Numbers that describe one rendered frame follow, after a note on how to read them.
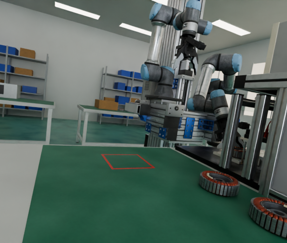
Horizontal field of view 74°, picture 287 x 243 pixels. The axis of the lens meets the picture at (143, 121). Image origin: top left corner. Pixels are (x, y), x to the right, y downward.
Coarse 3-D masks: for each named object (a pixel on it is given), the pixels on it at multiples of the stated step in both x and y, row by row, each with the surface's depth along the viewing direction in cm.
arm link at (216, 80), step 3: (213, 78) 168; (216, 78) 168; (210, 81) 168; (213, 81) 168; (216, 81) 167; (219, 81) 167; (210, 84) 169; (213, 84) 168; (216, 84) 167; (219, 84) 166; (210, 87) 169; (213, 87) 168; (216, 87) 167; (219, 87) 166; (210, 90) 169; (213, 90) 168
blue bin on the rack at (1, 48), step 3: (0, 45) 527; (3, 45) 529; (0, 48) 528; (3, 48) 530; (9, 48) 535; (12, 48) 538; (15, 48) 542; (0, 51) 529; (3, 51) 531; (9, 51) 536; (12, 51) 539; (15, 51) 545; (18, 51) 578; (15, 54) 548
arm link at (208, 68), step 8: (216, 56) 128; (208, 64) 128; (216, 64) 129; (208, 72) 125; (200, 80) 124; (208, 80) 123; (200, 88) 119; (200, 96) 116; (192, 104) 115; (200, 104) 113
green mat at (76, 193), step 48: (48, 192) 42; (96, 192) 45; (144, 192) 49; (192, 192) 52; (240, 192) 57; (48, 240) 29; (96, 240) 30; (144, 240) 32; (192, 240) 34; (240, 240) 35
